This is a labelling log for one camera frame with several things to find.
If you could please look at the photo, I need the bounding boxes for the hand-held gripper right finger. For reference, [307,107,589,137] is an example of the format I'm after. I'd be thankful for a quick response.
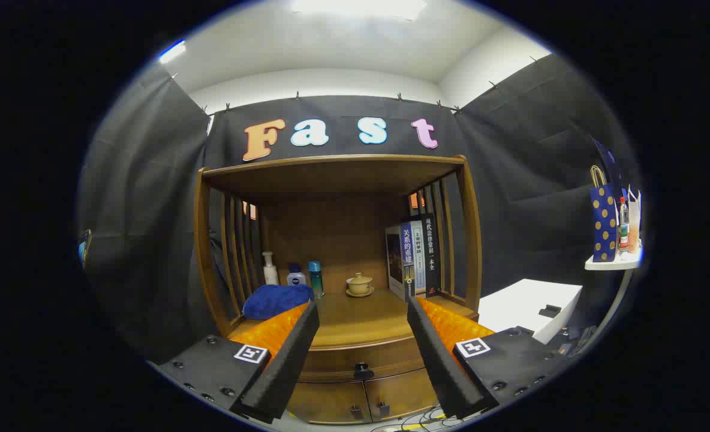
[407,296,571,419]

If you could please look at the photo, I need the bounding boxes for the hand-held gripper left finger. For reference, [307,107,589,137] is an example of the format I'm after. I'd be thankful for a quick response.
[148,300,320,424]

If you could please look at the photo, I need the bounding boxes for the wooden drawer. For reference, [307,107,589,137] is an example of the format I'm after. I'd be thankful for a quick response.
[298,336,428,383]

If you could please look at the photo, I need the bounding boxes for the wooden cabinet door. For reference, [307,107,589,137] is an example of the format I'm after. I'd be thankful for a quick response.
[288,381,372,424]
[364,367,438,421]

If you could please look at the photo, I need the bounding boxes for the wooden countertop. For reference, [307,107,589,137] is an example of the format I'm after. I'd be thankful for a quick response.
[229,288,479,349]

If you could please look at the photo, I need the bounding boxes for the wooden cabinet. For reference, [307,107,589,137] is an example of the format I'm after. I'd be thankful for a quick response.
[194,154,497,425]

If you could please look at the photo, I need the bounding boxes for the blue folded towel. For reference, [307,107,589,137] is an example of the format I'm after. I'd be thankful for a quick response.
[242,284,315,320]

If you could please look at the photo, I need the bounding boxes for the teal bottle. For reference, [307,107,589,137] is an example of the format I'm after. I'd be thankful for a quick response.
[308,260,325,299]

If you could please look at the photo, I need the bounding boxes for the white box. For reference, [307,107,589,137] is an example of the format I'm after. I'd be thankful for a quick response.
[478,278,583,346]

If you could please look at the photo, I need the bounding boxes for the beige lidded teacup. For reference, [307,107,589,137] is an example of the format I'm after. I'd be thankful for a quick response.
[345,272,375,298]

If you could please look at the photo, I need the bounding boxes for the blue spine book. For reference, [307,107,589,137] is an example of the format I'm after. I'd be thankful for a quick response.
[385,222,416,302]

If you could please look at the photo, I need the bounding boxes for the black spine book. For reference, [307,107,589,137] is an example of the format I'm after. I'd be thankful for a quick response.
[418,213,441,298]

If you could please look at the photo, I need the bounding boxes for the black electronic devices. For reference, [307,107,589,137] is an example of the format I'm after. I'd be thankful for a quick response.
[550,324,598,358]

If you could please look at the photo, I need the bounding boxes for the white side table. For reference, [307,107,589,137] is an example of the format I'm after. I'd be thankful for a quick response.
[582,249,643,356]

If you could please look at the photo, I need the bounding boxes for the black backdrop cloth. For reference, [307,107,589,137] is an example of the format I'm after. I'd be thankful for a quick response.
[78,54,640,367]

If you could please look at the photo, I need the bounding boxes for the blue polka dot gift bag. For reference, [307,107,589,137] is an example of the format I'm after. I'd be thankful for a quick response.
[590,165,619,263]

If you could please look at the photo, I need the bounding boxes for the clear bottle red cap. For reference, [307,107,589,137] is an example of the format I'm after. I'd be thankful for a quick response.
[618,196,630,253]

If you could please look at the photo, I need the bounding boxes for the white paper bag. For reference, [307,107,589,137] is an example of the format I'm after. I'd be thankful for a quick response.
[627,186,642,254]

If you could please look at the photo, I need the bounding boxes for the ceiling light strip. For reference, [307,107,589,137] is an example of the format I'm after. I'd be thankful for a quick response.
[158,41,186,64]

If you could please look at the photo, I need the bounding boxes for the floor cables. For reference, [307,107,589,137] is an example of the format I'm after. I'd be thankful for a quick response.
[370,405,476,432]

